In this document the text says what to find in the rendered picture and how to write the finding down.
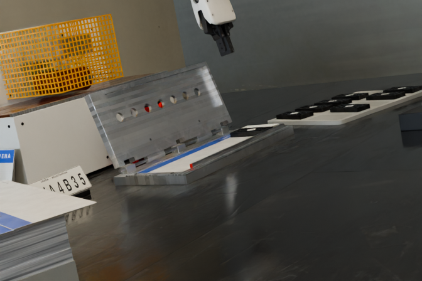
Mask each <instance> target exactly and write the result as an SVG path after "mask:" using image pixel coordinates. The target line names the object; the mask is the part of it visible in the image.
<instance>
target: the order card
mask: <svg viewBox="0 0 422 281"><path fill-rule="evenodd" d="M27 185H29V186H33V187H36V188H41V189H46V190H49V191H54V192H57V193H62V194H66V195H69V196H71V195H73V194H75V193H78V192H80V191H83V190H85V189H87V188H90V187H92V185H91V184H90V182H89V180H88V178H87V176H86V175H85V173H84V171H83V169H82V167H81V165H78V166H75V167H72V168H70V169H67V170H64V171H62V172H59V173H56V174H54V175H51V176H48V177H46V178H43V179H40V180H38V181H35V182H33V183H29V184H27Z"/></svg>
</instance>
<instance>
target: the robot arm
mask: <svg viewBox="0 0 422 281"><path fill-rule="evenodd" d="M191 3H192V8H193V12H194V14H195V17H196V20H197V23H198V25H199V27H200V29H203V31H204V33H205V34H210V35H211V36H212V38H213V39H214V41H216V44H217V46H218V49H219V52H220V55H221V56H225V55H229V54H231V53H233V52H234V48H233V46H232V42H231V40H230V37H229V36H230V29H231V28H233V27H234V25H233V24H232V22H233V21H235V19H236V16H235V13H234V10H233V8H232V5H231V3H230V1H229V0H191Z"/></svg>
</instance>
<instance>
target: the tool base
mask: <svg viewBox="0 0 422 281"><path fill-rule="evenodd" d="M231 127H232V125H228V126H221V127H219V128H217V129H215V131H213V132H212V135H214V134H217V135H214V136H212V137H210V138H208V139H205V140H203V141H201V142H198V143H195V144H192V143H194V142H196V141H197V139H194V140H191V141H188V142H186V143H184V144H176V145H174V146H172V147H171V149H168V150H167V151H165V154H167V153H169V152H172V153H171V154H168V155H166V156H164V157H162V158H159V159H157V160H155V161H152V162H149V163H146V164H143V163H145V162H147V161H148V159H144V160H142V161H139V162H136V163H134V164H126V165H124V166H122V167H120V169H119V170H118V171H119V172H120V173H121V174H119V175H117V176H114V182H115V185H116V186H125V185H174V184H190V183H192V182H194V181H196V180H198V179H200V178H202V177H204V176H206V175H209V174H211V173H213V172H215V171H217V170H219V169H222V168H223V167H225V166H228V165H229V164H232V163H234V162H236V161H238V160H240V159H242V158H244V157H247V156H249V155H251V154H253V153H255V152H257V151H260V150H261V149H263V148H265V147H267V146H270V145H272V144H274V143H276V142H278V141H281V140H283V139H285V138H287V137H289V136H291V135H293V134H294V131H293V126H292V125H287V126H285V127H283V128H281V129H278V130H276V131H274V132H272V133H270V134H267V135H265V136H263V137H260V138H258V139H256V140H254V141H252V142H250V143H247V144H245V145H243V146H240V147H238V148H236V149H234V150H232V151H229V152H227V153H225V154H222V155H221V156H219V157H216V158H214V159H212V160H209V161H207V162H205V163H203V164H201V165H199V166H196V167H194V168H189V169H187V170H185V171H182V172H174V173H173V174H170V173H171V172H147V173H138V172H140V171H143V170H145V169H147V168H150V167H152V166H155V165H157V164H159V163H162V162H165V161H167V160H169V159H171V158H174V157H176V156H179V155H181V154H183V153H186V152H188V151H190V150H193V149H196V148H198V147H200V146H202V145H205V144H208V143H209V142H212V141H214V140H217V139H219V138H221V137H224V136H226V135H229V134H230V133H231V132H233V131H235V130H229V128H231ZM236 130H238V129H236ZM189 144H192V145H190V146H188V147H186V146H187V145H189ZM140 164H143V165H142V166H139V167H136V166H138V165H140ZM136 173H137V174H136Z"/></svg>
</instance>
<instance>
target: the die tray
mask: <svg viewBox="0 0 422 281"><path fill-rule="evenodd" d="M381 92H383V90H374V91H360V92H355V93H369V95H371V94H373V93H381ZM405 95H406V96H403V97H400V98H397V99H394V100H366V98H363V99H361V100H352V103H349V104H365V103H369V104H370V108H369V109H366V110H363V111H360V112H330V110H327V111H325V112H319V113H313V116H311V117H307V118H305V119H301V120H290V119H276V118H275V119H271V120H269V121H268V124H284V125H340V124H344V123H347V122H350V121H352V120H355V119H358V118H361V117H364V116H366V115H369V114H373V113H374V112H378V111H380V110H383V109H386V108H389V107H392V106H394V105H397V104H400V103H403V102H406V101H408V100H411V99H414V98H417V97H420V96H422V90H420V91H417V92H414V93H405Z"/></svg>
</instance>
